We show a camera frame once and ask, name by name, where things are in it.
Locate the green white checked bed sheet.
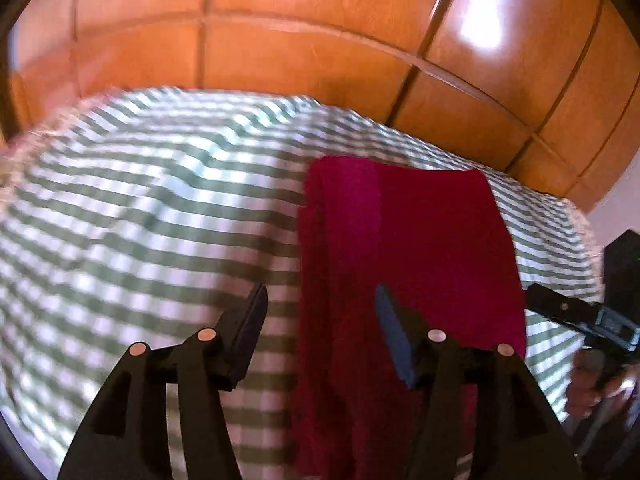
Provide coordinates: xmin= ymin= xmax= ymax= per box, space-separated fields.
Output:
xmin=0 ymin=87 xmax=606 ymax=480

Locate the wooden wardrobe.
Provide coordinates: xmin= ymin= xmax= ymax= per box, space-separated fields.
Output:
xmin=0 ymin=0 xmax=640 ymax=213

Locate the person's right hand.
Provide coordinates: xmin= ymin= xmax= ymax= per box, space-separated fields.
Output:
xmin=564 ymin=348 xmax=637 ymax=418

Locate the red cloth garment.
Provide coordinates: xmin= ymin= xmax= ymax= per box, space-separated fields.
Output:
xmin=290 ymin=156 xmax=527 ymax=480

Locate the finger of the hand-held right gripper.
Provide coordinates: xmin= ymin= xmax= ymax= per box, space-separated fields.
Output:
xmin=523 ymin=282 xmax=603 ymax=334

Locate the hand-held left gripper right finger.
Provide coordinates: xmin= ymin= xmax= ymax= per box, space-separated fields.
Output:
xmin=374 ymin=284 xmax=584 ymax=480

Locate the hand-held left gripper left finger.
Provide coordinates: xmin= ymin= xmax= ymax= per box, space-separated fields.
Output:
xmin=57 ymin=283 xmax=269 ymax=480

